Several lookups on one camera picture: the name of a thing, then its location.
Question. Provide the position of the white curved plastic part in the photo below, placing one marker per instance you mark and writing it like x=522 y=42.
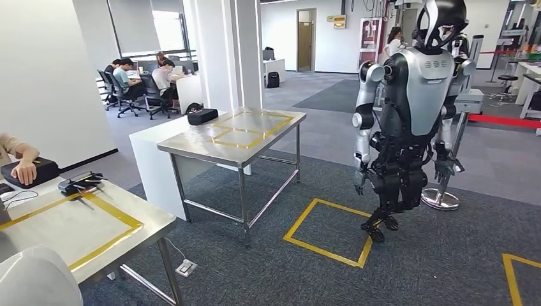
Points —
x=38 y=278

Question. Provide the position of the steel workbench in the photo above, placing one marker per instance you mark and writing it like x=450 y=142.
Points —
x=63 y=228

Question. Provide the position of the steel table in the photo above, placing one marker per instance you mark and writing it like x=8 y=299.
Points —
x=253 y=122

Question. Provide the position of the black backpack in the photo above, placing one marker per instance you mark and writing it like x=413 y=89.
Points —
x=192 y=107
x=273 y=80

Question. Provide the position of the black zip case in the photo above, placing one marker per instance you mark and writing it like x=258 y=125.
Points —
x=44 y=169
x=203 y=117

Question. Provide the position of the dark grey floor mat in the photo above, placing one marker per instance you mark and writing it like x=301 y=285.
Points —
x=329 y=97

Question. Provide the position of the white desk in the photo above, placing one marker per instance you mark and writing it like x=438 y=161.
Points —
x=190 y=91
x=277 y=65

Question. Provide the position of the brown door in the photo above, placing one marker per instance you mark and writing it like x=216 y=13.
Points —
x=305 y=46

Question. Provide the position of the white table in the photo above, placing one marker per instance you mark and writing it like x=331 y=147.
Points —
x=526 y=69
x=148 y=169

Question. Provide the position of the black office chair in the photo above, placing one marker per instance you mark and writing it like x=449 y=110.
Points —
x=118 y=91
x=150 y=91
x=105 y=84

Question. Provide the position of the white floor power strip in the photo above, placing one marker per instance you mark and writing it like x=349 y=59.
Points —
x=186 y=268

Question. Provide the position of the red cabinet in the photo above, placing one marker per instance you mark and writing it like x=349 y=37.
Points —
x=370 y=42

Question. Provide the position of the silver black humanoid robot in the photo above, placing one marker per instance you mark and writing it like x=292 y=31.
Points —
x=422 y=93

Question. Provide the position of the metal robot stand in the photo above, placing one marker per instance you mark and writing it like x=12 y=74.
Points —
x=439 y=198

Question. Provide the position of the grey window blind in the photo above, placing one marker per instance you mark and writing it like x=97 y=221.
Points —
x=133 y=25

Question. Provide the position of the black router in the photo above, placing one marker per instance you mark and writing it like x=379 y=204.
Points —
x=74 y=186

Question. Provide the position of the red barrier belt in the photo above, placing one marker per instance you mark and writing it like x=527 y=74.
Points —
x=503 y=121

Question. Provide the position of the black stool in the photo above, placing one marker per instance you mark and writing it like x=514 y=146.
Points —
x=507 y=78

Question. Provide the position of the yellow wall box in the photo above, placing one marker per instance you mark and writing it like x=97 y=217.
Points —
x=339 y=22

